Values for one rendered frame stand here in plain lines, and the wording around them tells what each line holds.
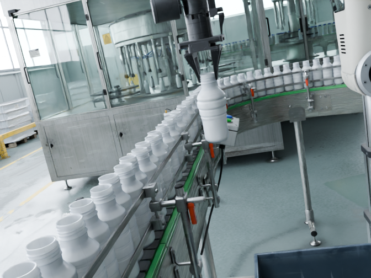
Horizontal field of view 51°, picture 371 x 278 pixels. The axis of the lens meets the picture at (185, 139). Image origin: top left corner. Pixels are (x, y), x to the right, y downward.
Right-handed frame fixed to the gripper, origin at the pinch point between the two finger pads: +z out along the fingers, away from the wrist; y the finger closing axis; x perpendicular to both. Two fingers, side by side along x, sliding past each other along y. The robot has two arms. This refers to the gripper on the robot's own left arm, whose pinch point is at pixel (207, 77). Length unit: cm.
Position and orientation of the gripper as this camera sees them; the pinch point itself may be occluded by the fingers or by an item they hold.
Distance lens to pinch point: 93.6
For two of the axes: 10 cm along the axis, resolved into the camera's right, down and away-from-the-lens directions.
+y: 9.6, -1.2, -2.4
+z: 1.9, 9.4, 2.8
